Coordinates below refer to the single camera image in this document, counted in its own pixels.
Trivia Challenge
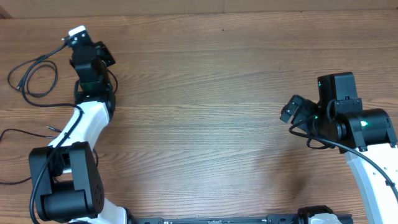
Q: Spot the short black USB cable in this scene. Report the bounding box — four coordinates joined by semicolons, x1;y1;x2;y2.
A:
7;54;59;98

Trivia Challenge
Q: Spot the thin black audio cable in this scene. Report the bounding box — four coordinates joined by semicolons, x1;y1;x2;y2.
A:
0;125;63;186

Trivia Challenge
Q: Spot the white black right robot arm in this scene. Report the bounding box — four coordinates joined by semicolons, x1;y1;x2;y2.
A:
280;72;397;223

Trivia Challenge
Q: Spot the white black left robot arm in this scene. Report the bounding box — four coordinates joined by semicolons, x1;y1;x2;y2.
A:
29;30;135;223

